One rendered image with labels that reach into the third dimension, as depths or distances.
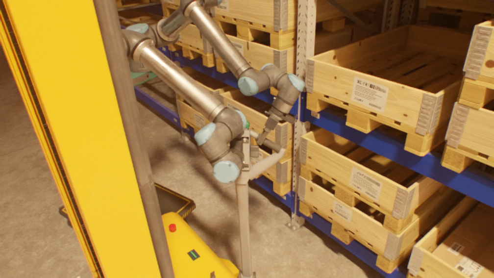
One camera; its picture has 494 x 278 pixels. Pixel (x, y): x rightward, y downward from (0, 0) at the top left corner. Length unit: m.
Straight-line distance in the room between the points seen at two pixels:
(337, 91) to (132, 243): 1.53
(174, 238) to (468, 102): 1.50
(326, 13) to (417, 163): 1.22
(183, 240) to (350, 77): 1.25
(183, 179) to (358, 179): 2.02
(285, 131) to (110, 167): 1.96
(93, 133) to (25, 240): 2.93
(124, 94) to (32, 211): 3.24
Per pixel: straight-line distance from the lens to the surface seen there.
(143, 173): 0.88
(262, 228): 3.12
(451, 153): 1.92
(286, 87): 1.60
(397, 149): 2.12
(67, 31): 0.72
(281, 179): 2.87
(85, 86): 0.75
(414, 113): 1.93
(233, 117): 1.34
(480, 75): 1.75
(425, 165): 2.08
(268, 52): 2.48
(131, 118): 0.81
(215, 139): 1.24
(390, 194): 2.19
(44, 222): 3.76
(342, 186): 2.40
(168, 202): 2.98
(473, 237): 2.70
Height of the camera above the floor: 2.22
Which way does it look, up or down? 30 degrees down
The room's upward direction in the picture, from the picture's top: 3 degrees counter-clockwise
